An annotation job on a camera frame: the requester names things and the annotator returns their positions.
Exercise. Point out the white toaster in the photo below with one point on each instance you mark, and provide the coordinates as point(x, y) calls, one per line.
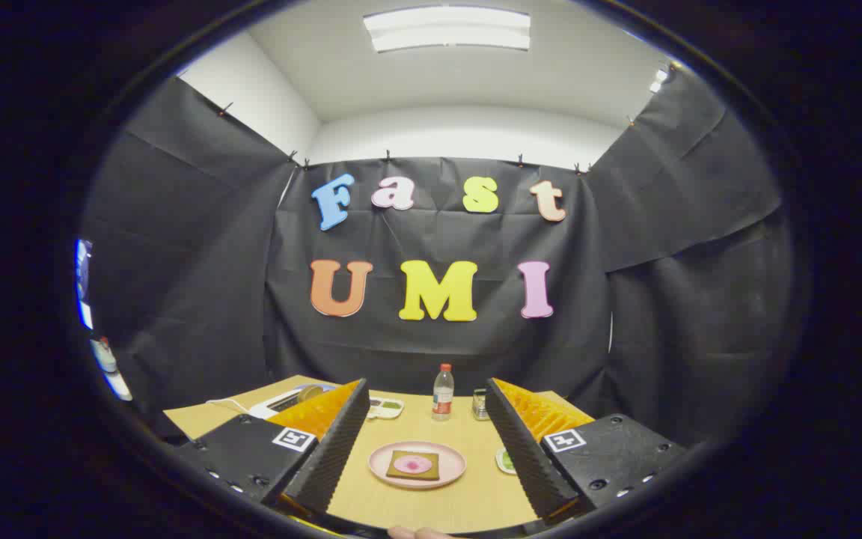
point(270, 408)

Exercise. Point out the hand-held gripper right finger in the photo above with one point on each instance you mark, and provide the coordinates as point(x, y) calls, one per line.
point(517, 449)

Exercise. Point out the small white red-topped object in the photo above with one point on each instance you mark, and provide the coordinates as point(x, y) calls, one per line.
point(104, 355)

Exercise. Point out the clear water bottle red cap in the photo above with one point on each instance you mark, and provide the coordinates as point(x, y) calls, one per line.
point(443, 393)

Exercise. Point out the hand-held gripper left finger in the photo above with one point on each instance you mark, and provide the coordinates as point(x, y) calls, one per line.
point(337, 449)

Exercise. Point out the pink ham slice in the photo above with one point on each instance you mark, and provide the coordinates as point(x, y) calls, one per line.
point(413, 464)

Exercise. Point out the pink plate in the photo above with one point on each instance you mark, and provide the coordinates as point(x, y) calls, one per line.
point(452, 466)

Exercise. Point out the long ceiling light panel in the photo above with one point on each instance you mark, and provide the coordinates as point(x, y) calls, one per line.
point(446, 28)

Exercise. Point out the small white dish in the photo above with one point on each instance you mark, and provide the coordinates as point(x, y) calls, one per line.
point(500, 464)

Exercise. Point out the green lettuce leaf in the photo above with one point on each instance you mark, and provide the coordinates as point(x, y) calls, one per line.
point(507, 460)

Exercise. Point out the dark bread slice with ham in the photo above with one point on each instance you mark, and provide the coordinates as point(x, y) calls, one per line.
point(393, 470)

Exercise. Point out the white divided tray with grains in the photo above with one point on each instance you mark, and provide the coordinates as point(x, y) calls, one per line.
point(387, 408)

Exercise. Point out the black backdrop cloth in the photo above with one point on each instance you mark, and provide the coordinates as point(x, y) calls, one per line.
point(199, 262)

